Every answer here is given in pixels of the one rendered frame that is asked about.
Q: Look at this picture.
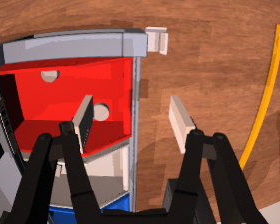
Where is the blue open bin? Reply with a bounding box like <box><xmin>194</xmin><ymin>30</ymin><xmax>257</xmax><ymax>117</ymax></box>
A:
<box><xmin>49</xmin><ymin>192</ymin><xmax>130</xmax><ymax>224</ymax></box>

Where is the orange long bar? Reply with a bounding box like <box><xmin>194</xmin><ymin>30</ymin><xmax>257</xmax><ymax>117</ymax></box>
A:
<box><xmin>239</xmin><ymin>24</ymin><xmax>280</xmax><ymax>170</ymax></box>

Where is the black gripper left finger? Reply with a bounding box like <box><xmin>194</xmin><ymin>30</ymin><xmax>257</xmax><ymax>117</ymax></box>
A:
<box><xmin>3</xmin><ymin>95</ymin><xmax>106</xmax><ymax>224</ymax></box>

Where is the red bin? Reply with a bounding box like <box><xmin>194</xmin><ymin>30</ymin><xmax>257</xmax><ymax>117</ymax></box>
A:
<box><xmin>0</xmin><ymin>56</ymin><xmax>133</xmax><ymax>156</ymax></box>

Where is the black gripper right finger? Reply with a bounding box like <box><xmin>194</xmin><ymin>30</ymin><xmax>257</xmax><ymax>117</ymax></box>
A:
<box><xmin>165</xmin><ymin>95</ymin><xmax>269</xmax><ymax>224</ymax></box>

